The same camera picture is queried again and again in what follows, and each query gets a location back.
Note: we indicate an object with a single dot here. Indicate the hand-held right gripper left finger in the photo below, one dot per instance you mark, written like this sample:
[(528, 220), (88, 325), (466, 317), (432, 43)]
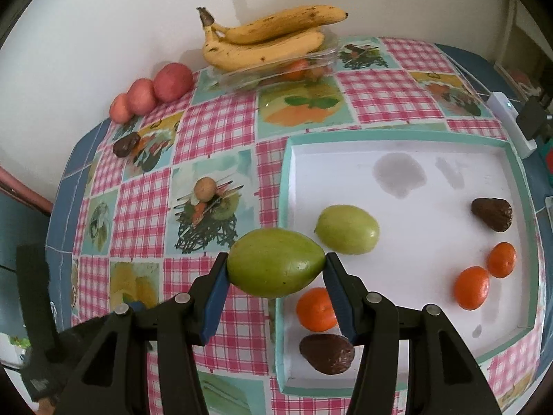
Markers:
[(216, 298)]

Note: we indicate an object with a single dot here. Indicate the reddish board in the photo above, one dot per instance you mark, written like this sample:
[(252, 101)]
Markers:
[(26, 190)]

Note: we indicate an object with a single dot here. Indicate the black plug adapter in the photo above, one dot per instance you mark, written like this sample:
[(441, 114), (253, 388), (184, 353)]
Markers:
[(533, 119)]

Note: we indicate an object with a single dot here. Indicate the orange mandarin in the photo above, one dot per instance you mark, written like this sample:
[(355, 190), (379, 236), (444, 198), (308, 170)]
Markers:
[(471, 287), (316, 309), (502, 259)]

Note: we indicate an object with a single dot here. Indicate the white power strip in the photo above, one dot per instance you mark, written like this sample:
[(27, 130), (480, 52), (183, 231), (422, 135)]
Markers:
[(512, 121)]

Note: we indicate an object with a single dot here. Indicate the clear plastic container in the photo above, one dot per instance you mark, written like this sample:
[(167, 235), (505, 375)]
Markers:
[(242, 80)]

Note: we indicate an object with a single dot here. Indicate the pink checkered printed tablecloth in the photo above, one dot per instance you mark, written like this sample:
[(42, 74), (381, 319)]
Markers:
[(142, 207)]

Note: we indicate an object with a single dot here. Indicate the red apple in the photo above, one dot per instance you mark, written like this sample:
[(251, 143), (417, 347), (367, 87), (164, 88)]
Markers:
[(121, 107), (140, 95), (173, 82)]

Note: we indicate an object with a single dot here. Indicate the small tan round fruit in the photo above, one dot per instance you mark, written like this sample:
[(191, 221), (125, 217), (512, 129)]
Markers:
[(204, 188)]

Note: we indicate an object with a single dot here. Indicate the dark brown avocado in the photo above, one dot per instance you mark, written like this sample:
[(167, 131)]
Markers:
[(327, 353), (125, 145), (492, 214)]

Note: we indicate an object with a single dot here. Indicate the white tray with teal rim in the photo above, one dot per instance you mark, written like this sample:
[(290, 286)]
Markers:
[(410, 233)]

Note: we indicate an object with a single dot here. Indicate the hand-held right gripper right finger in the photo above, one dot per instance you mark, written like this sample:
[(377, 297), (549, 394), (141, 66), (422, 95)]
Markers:
[(341, 298)]

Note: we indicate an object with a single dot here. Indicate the yellow banana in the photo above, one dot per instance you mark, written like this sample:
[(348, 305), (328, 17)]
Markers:
[(259, 54), (281, 24)]

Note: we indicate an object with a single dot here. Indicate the orange fruit inside container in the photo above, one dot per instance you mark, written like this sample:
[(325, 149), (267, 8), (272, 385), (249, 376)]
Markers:
[(296, 69)]

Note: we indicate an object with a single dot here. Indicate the green mango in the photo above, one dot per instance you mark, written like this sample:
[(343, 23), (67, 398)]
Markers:
[(276, 263), (348, 229)]

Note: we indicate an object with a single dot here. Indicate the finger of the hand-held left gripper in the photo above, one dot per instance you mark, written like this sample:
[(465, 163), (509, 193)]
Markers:
[(77, 337), (36, 298)]

